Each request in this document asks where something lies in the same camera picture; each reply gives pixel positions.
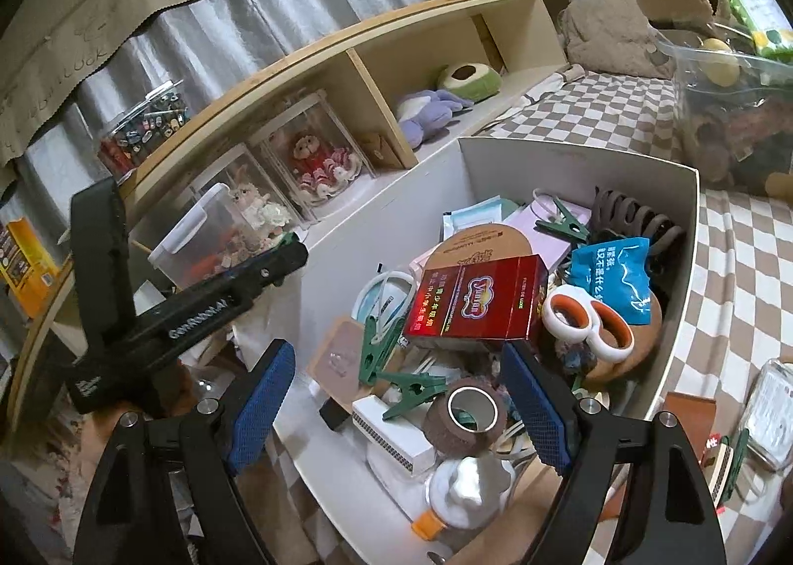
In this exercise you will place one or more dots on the white cardboard box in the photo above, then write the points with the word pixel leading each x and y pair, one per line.
pixel 397 224

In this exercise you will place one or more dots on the clear plastic storage bin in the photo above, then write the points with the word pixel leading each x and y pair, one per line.
pixel 737 138

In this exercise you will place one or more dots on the white flower lid bottle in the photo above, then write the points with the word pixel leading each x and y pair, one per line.
pixel 465 495

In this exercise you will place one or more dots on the yellow box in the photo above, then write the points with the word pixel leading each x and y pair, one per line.
pixel 26 266

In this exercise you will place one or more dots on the avocado plush toy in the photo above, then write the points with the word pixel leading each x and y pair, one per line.
pixel 473 82

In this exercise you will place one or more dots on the brown tape roll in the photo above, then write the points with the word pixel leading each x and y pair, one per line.
pixel 466 420

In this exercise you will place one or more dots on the green wet wipes pack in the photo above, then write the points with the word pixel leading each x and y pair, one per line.
pixel 769 28

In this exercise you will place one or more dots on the clear rectangular packet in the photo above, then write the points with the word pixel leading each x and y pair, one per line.
pixel 767 415

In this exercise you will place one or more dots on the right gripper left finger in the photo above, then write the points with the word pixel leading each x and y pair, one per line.
pixel 130 515

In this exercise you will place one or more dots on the clear box with lid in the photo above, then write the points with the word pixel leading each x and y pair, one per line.
pixel 212 237

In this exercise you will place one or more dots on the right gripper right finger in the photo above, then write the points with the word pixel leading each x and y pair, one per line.
pixel 667 517

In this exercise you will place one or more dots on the round cork coaster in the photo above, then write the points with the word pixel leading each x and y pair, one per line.
pixel 479 244

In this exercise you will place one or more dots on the bunny doll clear case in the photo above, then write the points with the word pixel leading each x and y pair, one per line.
pixel 261 203

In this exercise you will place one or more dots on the wooden shelf unit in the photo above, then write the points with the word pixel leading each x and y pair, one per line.
pixel 364 70

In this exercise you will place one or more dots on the brown leather pouch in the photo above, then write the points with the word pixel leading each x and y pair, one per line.
pixel 696 415

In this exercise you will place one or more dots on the white matchbox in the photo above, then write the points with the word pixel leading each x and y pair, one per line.
pixel 402 441

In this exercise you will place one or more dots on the doll in clear case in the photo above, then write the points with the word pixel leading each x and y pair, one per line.
pixel 309 148

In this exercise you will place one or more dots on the brown hair claw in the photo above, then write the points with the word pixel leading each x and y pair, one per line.
pixel 617 216

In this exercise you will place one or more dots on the beige fluffy blanket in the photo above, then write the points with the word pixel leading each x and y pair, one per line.
pixel 611 36

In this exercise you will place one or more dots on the grey window curtain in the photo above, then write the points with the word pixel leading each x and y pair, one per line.
pixel 207 46

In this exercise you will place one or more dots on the red cardboard box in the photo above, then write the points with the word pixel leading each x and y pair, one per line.
pixel 470 308

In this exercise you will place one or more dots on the blue snack packet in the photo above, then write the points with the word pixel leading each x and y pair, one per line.
pixel 614 273

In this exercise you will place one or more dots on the yellow ball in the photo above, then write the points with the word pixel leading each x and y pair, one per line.
pixel 720 65

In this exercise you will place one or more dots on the checkered bed sheet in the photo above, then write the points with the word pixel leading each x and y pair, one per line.
pixel 739 313

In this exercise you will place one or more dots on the purple plush toy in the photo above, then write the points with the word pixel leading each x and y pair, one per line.
pixel 426 113

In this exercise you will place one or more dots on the green clothespin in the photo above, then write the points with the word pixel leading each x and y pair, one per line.
pixel 415 389

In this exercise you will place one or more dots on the jar of colourful items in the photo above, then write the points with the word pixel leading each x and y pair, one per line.
pixel 134 135

